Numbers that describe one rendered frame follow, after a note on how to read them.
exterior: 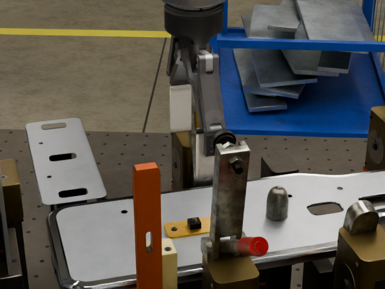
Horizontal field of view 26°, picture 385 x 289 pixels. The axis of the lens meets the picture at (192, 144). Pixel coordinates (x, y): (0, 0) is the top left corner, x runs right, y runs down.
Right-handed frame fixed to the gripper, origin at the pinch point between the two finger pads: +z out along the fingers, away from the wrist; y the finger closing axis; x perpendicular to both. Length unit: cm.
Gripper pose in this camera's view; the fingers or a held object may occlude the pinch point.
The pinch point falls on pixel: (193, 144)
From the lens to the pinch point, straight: 113.7
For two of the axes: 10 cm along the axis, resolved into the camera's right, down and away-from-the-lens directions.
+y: -2.7, -4.5, 8.5
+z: 0.0, 8.9, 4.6
